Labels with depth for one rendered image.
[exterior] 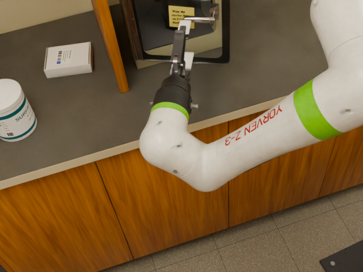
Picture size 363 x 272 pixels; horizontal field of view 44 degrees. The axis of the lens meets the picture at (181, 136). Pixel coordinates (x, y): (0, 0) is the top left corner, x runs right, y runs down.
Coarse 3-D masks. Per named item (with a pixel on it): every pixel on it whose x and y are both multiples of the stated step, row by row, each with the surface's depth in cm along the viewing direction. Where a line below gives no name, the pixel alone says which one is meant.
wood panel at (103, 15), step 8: (96, 0) 122; (104, 0) 122; (96, 8) 137; (104, 8) 124; (96, 16) 164; (104, 16) 126; (104, 24) 128; (112, 24) 129; (104, 32) 130; (112, 32) 131; (104, 40) 154; (112, 40) 133; (112, 48) 135; (112, 56) 137; (120, 56) 138; (112, 64) 144; (120, 64) 141; (120, 72) 143; (120, 80) 146; (120, 88) 148; (128, 88) 149
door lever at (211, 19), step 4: (212, 8) 130; (216, 8) 130; (212, 12) 130; (216, 12) 131; (184, 16) 129; (188, 16) 129; (192, 16) 129; (196, 16) 129; (200, 16) 129; (204, 16) 128; (208, 16) 128; (212, 16) 128; (192, 20) 129; (196, 20) 128; (200, 20) 128; (204, 20) 128; (208, 20) 128; (212, 20) 127
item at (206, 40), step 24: (144, 0) 132; (168, 0) 131; (192, 0) 129; (216, 0) 128; (144, 24) 139; (168, 24) 138; (216, 24) 135; (144, 48) 147; (168, 48) 145; (192, 48) 144; (216, 48) 142
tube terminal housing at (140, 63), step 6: (120, 0) 141; (120, 6) 148; (126, 18) 140; (126, 24) 146; (126, 30) 153; (132, 48) 150; (132, 54) 158; (138, 60) 154; (144, 60) 154; (138, 66) 156; (144, 66) 156
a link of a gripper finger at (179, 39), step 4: (176, 32) 113; (184, 32) 113; (176, 36) 112; (180, 36) 112; (184, 36) 113; (176, 40) 112; (180, 40) 112; (176, 44) 112; (180, 44) 111; (172, 48) 111; (176, 48) 111; (180, 48) 111; (172, 52) 111; (176, 52) 111; (180, 52) 111; (172, 56) 110; (176, 56) 111; (180, 56) 110; (172, 60) 110; (180, 60) 110
